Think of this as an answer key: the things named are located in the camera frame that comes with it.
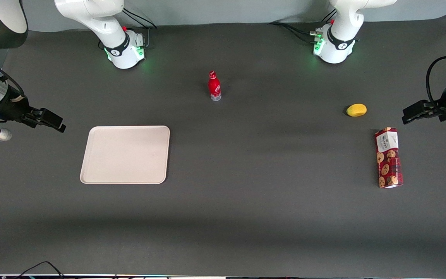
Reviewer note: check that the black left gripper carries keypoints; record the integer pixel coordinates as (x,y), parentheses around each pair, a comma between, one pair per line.
(441,105)

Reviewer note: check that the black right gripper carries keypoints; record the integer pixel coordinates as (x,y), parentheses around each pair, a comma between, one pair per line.
(15,109)

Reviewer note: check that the red coke bottle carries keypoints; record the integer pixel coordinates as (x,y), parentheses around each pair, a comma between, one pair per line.
(214,86)

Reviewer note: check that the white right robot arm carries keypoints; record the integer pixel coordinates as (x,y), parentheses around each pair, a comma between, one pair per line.
(103,23)

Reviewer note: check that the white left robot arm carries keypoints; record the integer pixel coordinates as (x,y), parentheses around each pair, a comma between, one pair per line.
(341,38)

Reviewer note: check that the beige plastic tray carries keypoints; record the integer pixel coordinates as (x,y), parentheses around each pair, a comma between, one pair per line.
(126,155)

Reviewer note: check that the red cookie box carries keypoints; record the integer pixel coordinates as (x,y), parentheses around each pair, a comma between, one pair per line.
(388,159)

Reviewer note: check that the yellow lemon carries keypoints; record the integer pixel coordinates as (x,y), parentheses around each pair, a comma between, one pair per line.
(356,110)

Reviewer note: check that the dark grey table mat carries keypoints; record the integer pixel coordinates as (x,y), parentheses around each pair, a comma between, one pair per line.
(246,213)

